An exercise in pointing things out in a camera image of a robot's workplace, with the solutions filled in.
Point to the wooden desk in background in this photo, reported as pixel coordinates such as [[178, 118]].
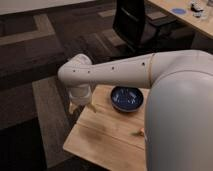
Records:
[[203, 24]]

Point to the blue round disc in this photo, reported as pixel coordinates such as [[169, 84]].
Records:
[[178, 11]]

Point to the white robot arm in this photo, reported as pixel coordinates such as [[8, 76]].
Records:
[[179, 107]]

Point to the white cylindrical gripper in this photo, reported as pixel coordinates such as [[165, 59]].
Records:
[[80, 95]]

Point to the orange carrot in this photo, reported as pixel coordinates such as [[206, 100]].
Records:
[[139, 132]]

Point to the dark blue ceramic bowl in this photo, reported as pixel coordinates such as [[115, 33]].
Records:
[[126, 99]]

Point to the small objects on desk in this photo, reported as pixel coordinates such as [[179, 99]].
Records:
[[197, 11]]

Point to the black office chair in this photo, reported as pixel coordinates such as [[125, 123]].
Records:
[[134, 27]]

